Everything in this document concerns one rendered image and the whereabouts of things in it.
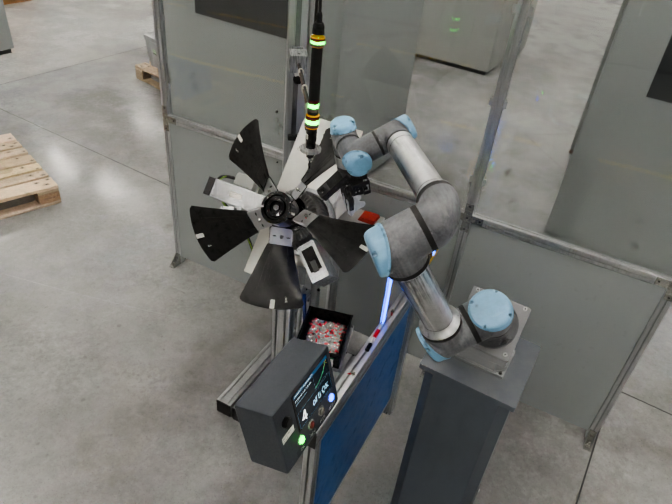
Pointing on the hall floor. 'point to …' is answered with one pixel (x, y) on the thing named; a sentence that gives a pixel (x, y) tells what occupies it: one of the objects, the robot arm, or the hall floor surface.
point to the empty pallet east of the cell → (23, 179)
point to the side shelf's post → (332, 290)
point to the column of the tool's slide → (293, 75)
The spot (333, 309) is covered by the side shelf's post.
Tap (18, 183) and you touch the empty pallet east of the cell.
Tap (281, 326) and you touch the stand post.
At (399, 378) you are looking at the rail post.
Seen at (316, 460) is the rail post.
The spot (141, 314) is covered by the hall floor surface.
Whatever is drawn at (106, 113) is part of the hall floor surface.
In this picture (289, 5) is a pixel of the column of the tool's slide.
